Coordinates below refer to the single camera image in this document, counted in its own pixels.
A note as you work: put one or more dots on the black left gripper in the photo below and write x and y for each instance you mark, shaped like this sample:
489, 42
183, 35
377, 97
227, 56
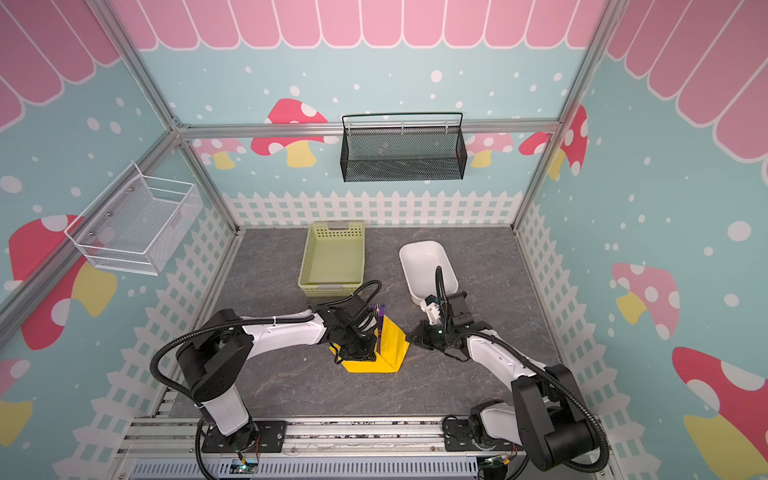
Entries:
368, 353

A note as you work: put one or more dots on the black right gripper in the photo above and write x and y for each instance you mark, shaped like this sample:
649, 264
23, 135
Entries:
429, 335

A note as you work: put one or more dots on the purple knife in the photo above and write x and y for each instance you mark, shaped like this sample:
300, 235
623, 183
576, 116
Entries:
379, 333

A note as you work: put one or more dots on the yellow paper napkin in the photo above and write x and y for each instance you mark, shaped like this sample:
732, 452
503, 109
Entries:
389, 350

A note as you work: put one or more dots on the purple fork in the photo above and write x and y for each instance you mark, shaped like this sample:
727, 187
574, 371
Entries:
378, 316

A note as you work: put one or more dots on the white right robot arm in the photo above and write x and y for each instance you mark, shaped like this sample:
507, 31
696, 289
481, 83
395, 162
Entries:
547, 417

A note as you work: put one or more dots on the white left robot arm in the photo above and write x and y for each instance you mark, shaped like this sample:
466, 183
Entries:
212, 357

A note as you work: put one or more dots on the green perforated plastic basket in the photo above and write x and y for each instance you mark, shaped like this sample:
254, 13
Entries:
333, 262

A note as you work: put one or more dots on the white plastic tub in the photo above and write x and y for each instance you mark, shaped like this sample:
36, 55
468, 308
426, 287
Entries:
419, 261

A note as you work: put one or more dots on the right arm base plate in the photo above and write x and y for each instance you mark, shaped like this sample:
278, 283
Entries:
465, 434

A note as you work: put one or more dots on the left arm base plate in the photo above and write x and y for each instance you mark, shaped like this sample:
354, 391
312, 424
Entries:
260, 436

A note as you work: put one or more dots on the black mesh wall basket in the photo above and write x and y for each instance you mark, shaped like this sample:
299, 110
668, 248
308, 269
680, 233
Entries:
399, 147

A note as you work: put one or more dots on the white wire wall basket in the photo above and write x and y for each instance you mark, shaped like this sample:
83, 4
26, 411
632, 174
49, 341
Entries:
138, 225

